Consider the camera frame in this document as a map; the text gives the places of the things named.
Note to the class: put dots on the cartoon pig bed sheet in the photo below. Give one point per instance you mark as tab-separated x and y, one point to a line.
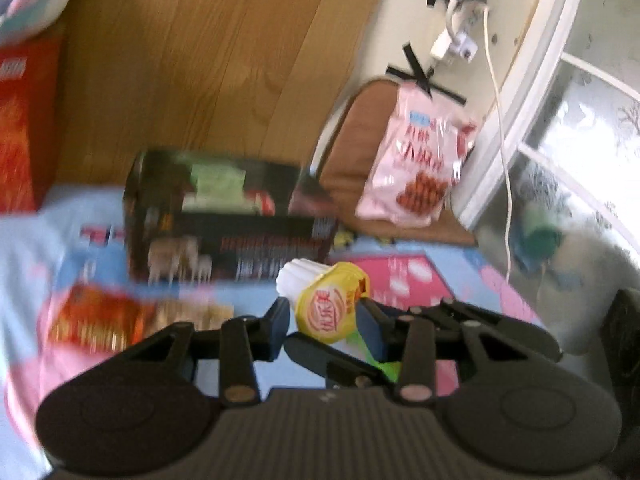
77	237

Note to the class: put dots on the yellow clear biscuit packet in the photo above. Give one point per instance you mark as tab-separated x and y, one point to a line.
202	316

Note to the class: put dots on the white window frame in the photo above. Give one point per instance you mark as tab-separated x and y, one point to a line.
527	85

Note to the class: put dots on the yellow milk tea cup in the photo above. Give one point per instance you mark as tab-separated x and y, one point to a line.
323	297

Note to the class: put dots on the brown seat cushion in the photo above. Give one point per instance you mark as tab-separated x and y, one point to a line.
349	156

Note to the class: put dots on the red gift bag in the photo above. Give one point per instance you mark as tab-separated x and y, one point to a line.
30	143

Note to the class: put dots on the wooden headboard panel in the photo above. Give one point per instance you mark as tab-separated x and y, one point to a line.
256	78

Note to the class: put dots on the pale green snack packet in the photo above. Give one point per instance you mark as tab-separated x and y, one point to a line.
219	188

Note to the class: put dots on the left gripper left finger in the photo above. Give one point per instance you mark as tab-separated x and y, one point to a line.
244	341

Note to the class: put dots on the red snack packet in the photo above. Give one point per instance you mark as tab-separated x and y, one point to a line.
100	321

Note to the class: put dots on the white power adapter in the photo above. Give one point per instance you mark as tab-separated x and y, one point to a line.
446	50

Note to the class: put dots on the pink twisted-dough snack bag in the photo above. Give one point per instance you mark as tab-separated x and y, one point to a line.
420	159

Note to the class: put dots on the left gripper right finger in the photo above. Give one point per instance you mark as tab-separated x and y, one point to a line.
391	335

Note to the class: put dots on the black sheep-print cardboard box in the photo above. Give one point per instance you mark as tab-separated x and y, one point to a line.
296	219

